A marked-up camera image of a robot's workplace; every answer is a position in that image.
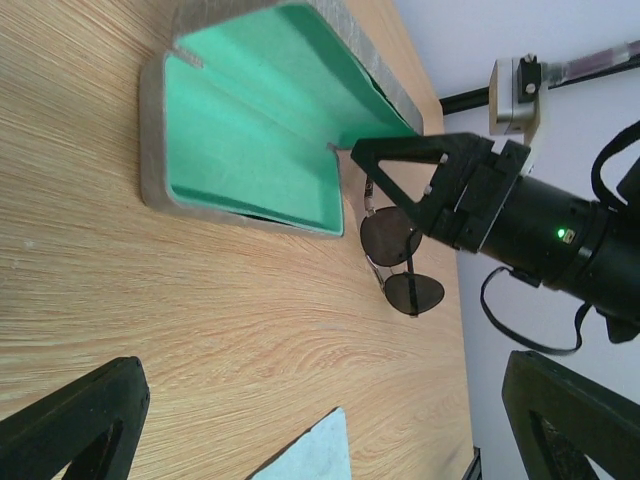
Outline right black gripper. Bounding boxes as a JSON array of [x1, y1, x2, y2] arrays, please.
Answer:
[[350, 133, 531, 253]]

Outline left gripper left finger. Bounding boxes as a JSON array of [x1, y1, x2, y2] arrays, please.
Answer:
[[1, 357, 150, 479]]

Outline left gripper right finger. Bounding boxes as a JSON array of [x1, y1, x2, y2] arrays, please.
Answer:
[[502, 351, 639, 479]]

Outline grey glasses case green lining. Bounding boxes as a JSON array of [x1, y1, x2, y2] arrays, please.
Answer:
[[139, 1, 423, 238]]

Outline light blue cleaning cloth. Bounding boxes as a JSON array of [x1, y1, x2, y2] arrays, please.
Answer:
[[250, 407, 352, 480]]

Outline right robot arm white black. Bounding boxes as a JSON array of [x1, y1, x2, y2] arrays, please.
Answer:
[[350, 125, 639, 344]]

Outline dark aviator sunglasses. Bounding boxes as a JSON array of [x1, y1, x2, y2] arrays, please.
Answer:
[[359, 179, 445, 318]]

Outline black aluminium frame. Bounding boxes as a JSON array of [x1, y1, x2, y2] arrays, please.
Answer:
[[440, 87, 489, 116]]

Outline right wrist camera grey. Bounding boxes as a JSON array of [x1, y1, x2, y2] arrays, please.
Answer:
[[488, 57, 548, 176]]

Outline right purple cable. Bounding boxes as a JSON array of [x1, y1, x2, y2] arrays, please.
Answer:
[[544, 38, 640, 86]]

